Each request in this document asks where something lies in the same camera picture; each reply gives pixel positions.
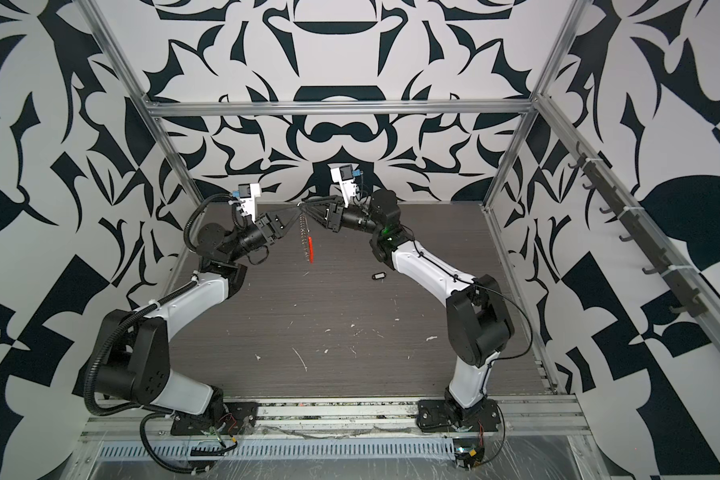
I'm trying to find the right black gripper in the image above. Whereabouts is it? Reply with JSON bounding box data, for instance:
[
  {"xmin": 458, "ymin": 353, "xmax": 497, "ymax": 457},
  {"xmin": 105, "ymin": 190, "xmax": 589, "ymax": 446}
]
[{"xmin": 306, "ymin": 197, "xmax": 388, "ymax": 241}]

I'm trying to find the large keyring with red handle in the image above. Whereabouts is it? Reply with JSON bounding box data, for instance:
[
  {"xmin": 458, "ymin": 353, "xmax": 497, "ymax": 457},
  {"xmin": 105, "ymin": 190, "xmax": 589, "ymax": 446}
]
[{"xmin": 299, "ymin": 206, "xmax": 314, "ymax": 264}]

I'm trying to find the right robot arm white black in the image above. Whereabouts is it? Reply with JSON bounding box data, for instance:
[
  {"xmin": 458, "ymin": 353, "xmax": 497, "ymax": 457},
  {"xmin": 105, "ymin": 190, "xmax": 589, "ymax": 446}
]
[{"xmin": 300, "ymin": 190, "xmax": 515, "ymax": 414}]

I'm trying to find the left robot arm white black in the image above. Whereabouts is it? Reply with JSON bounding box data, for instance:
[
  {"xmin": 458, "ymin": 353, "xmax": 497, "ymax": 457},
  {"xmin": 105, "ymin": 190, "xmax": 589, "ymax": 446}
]
[{"xmin": 83, "ymin": 207, "xmax": 301, "ymax": 418}]

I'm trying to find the small green-lit circuit board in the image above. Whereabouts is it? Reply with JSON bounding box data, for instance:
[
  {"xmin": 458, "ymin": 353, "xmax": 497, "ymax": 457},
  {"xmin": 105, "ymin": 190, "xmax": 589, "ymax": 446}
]
[{"xmin": 454, "ymin": 439, "xmax": 485, "ymax": 470}]

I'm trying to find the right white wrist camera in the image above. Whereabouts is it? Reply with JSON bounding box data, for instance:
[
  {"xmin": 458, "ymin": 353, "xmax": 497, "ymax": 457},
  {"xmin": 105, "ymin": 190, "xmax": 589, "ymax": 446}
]
[{"xmin": 330, "ymin": 165, "xmax": 360, "ymax": 207}]

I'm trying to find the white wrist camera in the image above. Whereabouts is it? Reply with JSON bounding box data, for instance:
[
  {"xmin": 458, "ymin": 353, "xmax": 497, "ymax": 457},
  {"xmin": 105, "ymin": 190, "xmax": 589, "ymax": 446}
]
[
  {"xmin": 330, "ymin": 165, "xmax": 360, "ymax": 207},
  {"xmin": 232, "ymin": 183, "xmax": 262, "ymax": 223}
]

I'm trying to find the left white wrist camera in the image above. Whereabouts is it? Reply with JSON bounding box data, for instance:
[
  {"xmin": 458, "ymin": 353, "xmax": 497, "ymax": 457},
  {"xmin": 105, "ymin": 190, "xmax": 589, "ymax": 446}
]
[{"xmin": 232, "ymin": 183, "xmax": 262, "ymax": 223}]

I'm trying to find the aluminium frame back crossbar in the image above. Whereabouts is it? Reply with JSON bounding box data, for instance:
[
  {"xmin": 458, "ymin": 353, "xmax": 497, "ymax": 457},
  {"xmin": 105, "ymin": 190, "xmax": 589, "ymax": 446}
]
[{"xmin": 146, "ymin": 99, "xmax": 532, "ymax": 118}]

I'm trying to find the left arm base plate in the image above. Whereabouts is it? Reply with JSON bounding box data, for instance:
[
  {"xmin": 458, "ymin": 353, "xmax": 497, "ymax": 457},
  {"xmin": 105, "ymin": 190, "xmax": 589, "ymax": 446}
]
[{"xmin": 170, "ymin": 401, "xmax": 260, "ymax": 436}]

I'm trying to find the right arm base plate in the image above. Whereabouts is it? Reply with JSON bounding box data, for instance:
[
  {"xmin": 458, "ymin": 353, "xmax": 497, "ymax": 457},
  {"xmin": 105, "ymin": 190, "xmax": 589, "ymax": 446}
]
[{"xmin": 415, "ymin": 399, "xmax": 501, "ymax": 433}]

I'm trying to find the white slotted cable duct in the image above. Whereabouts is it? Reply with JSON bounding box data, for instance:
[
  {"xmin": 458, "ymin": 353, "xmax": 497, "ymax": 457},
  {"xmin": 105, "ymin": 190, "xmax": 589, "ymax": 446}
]
[{"xmin": 98, "ymin": 438, "xmax": 455, "ymax": 461}]

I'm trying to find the aluminium frame front rail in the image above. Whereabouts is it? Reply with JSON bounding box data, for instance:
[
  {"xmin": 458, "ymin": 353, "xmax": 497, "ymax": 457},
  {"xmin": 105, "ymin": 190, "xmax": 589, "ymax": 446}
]
[{"xmin": 77, "ymin": 392, "xmax": 592, "ymax": 442}]

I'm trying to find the grey wall hook rack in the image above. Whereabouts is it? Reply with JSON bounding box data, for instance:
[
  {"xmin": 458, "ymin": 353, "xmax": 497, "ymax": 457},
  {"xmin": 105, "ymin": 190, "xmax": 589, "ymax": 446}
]
[{"xmin": 569, "ymin": 141, "xmax": 709, "ymax": 318}]

